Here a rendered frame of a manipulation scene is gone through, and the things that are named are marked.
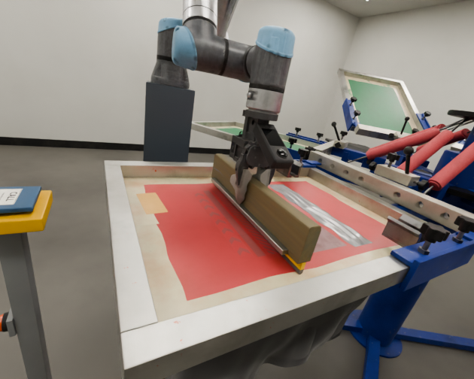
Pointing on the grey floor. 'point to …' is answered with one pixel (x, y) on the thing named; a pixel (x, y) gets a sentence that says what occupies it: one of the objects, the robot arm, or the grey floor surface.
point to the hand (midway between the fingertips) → (250, 200)
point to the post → (22, 280)
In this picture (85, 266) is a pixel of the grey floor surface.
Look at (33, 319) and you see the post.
